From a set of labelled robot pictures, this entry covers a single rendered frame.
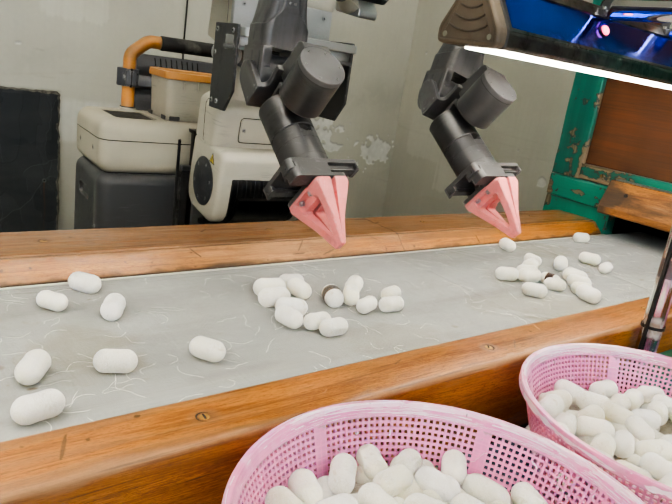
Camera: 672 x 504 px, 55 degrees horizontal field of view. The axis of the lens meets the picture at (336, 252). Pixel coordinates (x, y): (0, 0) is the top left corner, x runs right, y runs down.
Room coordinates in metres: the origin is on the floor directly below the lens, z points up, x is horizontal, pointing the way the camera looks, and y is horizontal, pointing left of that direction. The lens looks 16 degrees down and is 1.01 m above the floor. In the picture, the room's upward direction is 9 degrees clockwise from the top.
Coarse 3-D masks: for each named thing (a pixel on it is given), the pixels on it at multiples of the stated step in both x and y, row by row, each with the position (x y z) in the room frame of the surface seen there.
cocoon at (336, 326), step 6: (330, 318) 0.61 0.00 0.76; (336, 318) 0.61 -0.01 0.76; (342, 318) 0.61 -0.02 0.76; (324, 324) 0.60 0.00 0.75; (330, 324) 0.60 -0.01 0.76; (336, 324) 0.60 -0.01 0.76; (342, 324) 0.60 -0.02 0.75; (324, 330) 0.59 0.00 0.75; (330, 330) 0.59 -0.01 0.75; (336, 330) 0.60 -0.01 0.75; (342, 330) 0.60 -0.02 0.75; (330, 336) 0.60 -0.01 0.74
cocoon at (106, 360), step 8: (104, 352) 0.46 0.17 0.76; (112, 352) 0.46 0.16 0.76; (120, 352) 0.47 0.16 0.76; (128, 352) 0.47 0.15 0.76; (96, 360) 0.46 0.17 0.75; (104, 360) 0.46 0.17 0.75; (112, 360) 0.46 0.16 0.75; (120, 360) 0.46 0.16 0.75; (128, 360) 0.46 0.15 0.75; (136, 360) 0.47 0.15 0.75; (96, 368) 0.46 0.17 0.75; (104, 368) 0.46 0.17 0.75; (112, 368) 0.46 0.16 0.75; (120, 368) 0.46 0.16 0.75; (128, 368) 0.46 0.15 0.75
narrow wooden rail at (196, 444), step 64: (576, 320) 0.69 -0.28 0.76; (640, 320) 0.73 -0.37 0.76; (320, 384) 0.45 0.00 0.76; (384, 384) 0.47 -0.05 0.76; (448, 384) 0.50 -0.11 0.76; (512, 384) 0.56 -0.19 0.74; (0, 448) 0.32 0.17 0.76; (64, 448) 0.33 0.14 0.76; (128, 448) 0.34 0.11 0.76; (192, 448) 0.35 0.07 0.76
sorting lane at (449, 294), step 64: (384, 256) 0.92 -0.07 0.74; (448, 256) 0.98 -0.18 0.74; (512, 256) 1.04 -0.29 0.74; (576, 256) 1.11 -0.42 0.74; (640, 256) 1.18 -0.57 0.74; (0, 320) 0.53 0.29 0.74; (64, 320) 0.55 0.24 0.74; (128, 320) 0.57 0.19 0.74; (192, 320) 0.59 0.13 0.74; (256, 320) 0.61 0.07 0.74; (384, 320) 0.67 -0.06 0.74; (448, 320) 0.70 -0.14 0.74; (512, 320) 0.73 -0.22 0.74; (0, 384) 0.42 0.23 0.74; (64, 384) 0.44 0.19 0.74; (128, 384) 0.45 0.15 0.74; (192, 384) 0.47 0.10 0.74; (256, 384) 0.48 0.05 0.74
